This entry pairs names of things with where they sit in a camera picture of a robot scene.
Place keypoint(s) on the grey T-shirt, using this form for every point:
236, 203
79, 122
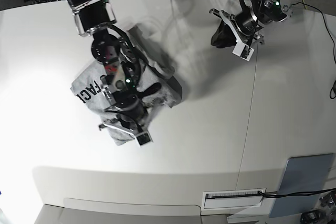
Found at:
156, 68

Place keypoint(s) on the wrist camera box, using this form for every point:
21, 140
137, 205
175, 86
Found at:
243, 51
143, 138

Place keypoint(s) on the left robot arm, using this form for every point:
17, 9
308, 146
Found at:
266, 11

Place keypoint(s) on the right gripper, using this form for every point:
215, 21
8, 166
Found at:
132, 108

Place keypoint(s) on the black device bottom right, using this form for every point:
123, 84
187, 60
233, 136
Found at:
310, 217

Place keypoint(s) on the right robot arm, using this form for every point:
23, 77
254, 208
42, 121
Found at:
122, 63

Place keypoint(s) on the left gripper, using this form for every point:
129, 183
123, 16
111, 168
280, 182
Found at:
240, 28

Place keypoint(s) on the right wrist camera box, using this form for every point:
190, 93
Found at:
143, 138

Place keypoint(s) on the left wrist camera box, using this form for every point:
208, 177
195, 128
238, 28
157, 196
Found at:
243, 51

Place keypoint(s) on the grey-blue flat panel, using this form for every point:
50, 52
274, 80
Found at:
302, 173

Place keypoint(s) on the white table cable grommet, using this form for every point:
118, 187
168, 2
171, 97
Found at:
234, 199

